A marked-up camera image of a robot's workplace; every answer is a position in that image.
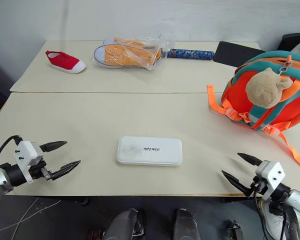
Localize dark rounded shape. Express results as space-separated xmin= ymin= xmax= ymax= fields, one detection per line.
xmin=173 ymin=208 xmax=201 ymax=240
xmin=103 ymin=208 xmax=147 ymax=240

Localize beige plush toy pendant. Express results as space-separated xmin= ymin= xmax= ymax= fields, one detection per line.
xmin=245 ymin=67 xmax=295 ymax=109

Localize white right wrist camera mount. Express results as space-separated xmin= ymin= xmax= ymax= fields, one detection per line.
xmin=254 ymin=160 xmax=286 ymax=201

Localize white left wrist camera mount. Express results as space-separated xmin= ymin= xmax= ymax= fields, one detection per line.
xmin=13 ymin=140 xmax=45 ymax=185

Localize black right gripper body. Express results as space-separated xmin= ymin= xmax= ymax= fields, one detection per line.
xmin=249 ymin=174 xmax=266 ymax=195

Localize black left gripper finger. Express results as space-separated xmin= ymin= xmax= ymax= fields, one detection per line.
xmin=49 ymin=160 xmax=82 ymax=181
xmin=39 ymin=141 xmax=68 ymax=153

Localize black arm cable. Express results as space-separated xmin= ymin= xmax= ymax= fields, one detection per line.
xmin=0 ymin=135 xmax=24 ymax=171
xmin=253 ymin=191 xmax=290 ymax=240

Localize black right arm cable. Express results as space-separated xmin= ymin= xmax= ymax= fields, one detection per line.
xmin=253 ymin=191 xmax=290 ymax=240

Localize black mat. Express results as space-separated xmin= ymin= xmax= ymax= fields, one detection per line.
xmin=212 ymin=41 xmax=267 ymax=69

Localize orange sneakers in plastic bag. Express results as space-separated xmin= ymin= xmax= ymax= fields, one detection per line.
xmin=91 ymin=32 xmax=176 ymax=72

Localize red child's shoe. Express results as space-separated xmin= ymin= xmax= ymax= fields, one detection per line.
xmin=45 ymin=50 xmax=87 ymax=75

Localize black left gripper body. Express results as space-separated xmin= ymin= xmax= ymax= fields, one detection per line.
xmin=27 ymin=156 xmax=53 ymax=181

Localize orange canvas sneaker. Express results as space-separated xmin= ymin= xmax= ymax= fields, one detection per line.
xmin=103 ymin=36 xmax=151 ymax=47
xmin=93 ymin=44 xmax=163 ymax=69

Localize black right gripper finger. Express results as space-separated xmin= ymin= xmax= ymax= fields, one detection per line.
xmin=237 ymin=152 xmax=263 ymax=167
xmin=221 ymin=170 xmax=254 ymax=198

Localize white rectangular case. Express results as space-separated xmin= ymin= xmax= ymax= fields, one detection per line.
xmin=116 ymin=136 xmax=183 ymax=167

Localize blue patterned folded umbrella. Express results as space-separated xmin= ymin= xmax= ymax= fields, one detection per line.
xmin=162 ymin=48 xmax=215 ymax=61

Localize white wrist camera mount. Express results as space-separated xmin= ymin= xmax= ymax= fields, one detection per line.
xmin=254 ymin=160 xmax=286 ymax=201
xmin=13 ymin=140 xmax=45 ymax=185

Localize white floor cable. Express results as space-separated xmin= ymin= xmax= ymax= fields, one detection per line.
xmin=13 ymin=197 xmax=64 ymax=229

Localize small black metal object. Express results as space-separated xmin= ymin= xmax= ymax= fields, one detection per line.
xmin=225 ymin=219 xmax=242 ymax=240

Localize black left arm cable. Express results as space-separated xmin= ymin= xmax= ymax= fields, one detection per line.
xmin=0 ymin=135 xmax=24 ymax=171

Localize white shoe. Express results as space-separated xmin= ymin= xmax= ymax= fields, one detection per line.
xmin=258 ymin=198 xmax=291 ymax=240

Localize black chair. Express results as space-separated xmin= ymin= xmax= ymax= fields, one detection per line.
xmin=277 ymin=33 xmax=300 ymax=53

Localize orange and teal backpack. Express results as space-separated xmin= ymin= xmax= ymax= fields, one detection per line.
xmin=206 ymin=50 xmax=300 ymax=176

